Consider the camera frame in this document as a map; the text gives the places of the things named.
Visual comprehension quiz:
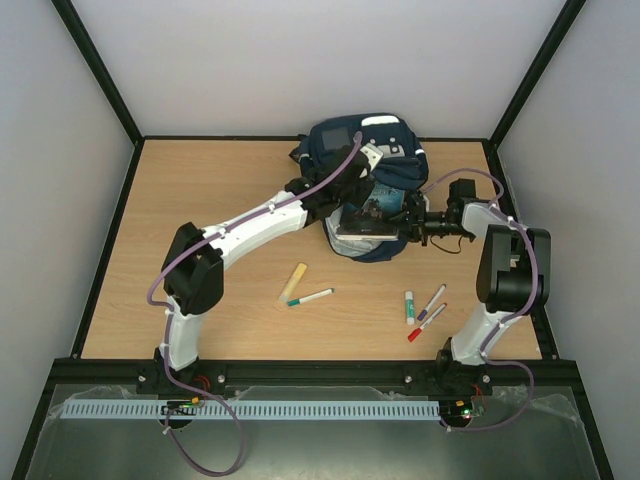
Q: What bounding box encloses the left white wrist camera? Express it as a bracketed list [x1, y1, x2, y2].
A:
[360, 143, 384, 171]

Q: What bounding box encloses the teal capped white marker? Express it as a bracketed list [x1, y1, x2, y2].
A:
[286, 288, 335, 307]

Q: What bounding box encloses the yellow highlighter pen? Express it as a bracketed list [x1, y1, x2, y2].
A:
[279, 263, 307, 303]

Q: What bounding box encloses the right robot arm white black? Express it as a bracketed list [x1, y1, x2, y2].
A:
[389, 178, 551, 392]

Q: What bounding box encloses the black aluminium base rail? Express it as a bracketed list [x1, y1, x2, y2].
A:
[48, 359, 491, 397]

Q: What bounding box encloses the purple capped white marker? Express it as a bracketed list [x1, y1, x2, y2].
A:
[416, 284, 446, 322]

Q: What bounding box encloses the light blue slotted cable duct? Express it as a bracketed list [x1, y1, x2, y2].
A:
[60, 399, 441, 421]

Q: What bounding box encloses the dark blue hardcover book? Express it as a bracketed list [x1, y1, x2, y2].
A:
[336, 183, 405, 241]

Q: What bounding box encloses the white glue stick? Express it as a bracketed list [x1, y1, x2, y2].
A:
[404, 290, 416, 325]

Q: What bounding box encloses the navy blue student backpack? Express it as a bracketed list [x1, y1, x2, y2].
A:
[289, 113, 429, 263]

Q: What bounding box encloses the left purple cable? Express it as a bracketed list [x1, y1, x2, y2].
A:
[145, 130, 247, 476]

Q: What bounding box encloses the thin black gripper wire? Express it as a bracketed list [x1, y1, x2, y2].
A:
[429, 234, 476, 255]

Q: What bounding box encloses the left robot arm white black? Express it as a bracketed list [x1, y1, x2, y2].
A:
[147, 141, 382, 373]

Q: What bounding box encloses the red capped white marker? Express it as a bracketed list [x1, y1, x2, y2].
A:
[407, 303, 447, 342]

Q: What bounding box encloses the black enclosure frame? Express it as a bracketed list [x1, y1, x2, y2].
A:
[12, 0, 613, 479]

